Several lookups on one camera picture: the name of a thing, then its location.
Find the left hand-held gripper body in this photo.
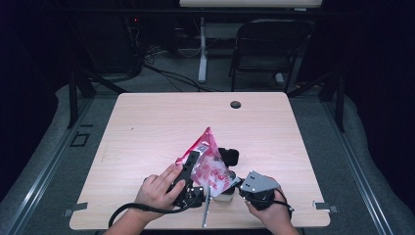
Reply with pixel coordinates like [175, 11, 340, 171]
[168, 184, 213, 229]

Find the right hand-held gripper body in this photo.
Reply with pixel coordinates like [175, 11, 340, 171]
[239, 169, 282, 212]

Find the pink printed plastic bag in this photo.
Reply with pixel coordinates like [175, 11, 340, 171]
[175, 126, 242, 199]

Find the glass jar with black lid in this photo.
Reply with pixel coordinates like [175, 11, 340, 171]
[213, 147, 241, 203]

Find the person's right hand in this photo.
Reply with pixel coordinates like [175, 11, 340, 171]
[244, 176, 294, 230]

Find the person's left hand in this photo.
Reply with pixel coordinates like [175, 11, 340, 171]
[133, 163, 186, 214]

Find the white desk leg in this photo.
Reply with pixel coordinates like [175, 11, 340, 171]
[198, 16, 208, 83]

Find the black metal stand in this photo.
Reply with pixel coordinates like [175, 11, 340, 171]
[67, 69, 127, 129]
[287, 69, 346, 133]

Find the dark equipment with red light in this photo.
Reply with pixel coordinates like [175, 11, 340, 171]
[92, 14, 143, 74]

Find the black folding chair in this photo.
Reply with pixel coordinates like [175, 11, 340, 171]
[228, 18, 316, 94]

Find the right hand-held gripper black cable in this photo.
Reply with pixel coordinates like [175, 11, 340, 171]
[273, 187, 296, 217]

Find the black floor cable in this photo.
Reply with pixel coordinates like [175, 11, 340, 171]
[142, 62, 226, 93]

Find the aluminium floor rail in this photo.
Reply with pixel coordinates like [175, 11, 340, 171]
[0, 97, 96, 235]
[321, 97, 394, 235]

